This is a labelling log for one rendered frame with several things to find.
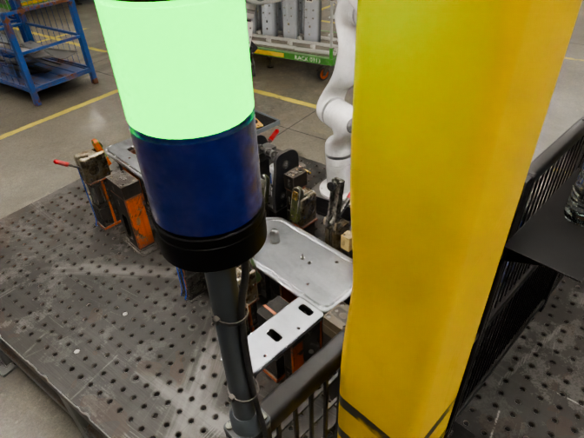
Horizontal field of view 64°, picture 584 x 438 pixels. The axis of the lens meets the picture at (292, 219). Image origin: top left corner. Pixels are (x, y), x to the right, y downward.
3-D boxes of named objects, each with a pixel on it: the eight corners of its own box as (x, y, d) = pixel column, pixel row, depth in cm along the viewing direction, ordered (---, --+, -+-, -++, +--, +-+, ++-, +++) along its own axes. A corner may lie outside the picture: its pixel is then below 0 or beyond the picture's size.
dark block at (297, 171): (288, 261, 188) (282, 173, 163) (300, 253, 192) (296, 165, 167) (296, 267, 185) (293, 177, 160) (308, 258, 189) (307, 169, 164)
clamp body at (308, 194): (288, 272, 183) (283, 195, 161) (308, 258, 190) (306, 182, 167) (304, 284, 178) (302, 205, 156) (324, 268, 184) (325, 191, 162)
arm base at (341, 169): (336, 172, 222) (335, 138, 211) (369, 185, 211) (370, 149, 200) (310, 191, 212) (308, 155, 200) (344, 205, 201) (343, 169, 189)
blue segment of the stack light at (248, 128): (131, 206, 29) (104, 115, 25) (218, 165, 33) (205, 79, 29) (195, 256, 25) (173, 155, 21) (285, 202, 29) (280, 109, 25)
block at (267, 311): (257, 369, 148) (249, 309, 131) (282, 348, 154) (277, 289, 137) (277, 388, 143) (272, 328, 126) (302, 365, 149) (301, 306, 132)
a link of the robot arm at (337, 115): (343, 142, 206) (341, 91, 191) (367, 161, 193) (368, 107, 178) (320, 151, 202) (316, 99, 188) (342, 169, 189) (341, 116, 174)
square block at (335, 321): (321, 395, 140) (321, 315, 118) (338, 378, 145) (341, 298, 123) (341, 412, 136) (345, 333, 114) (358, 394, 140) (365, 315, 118)
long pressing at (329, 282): (95, 153, 207) (94, 149, 206) (139, 135, 220) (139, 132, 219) (325, 317, 127) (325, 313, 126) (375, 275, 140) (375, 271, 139)
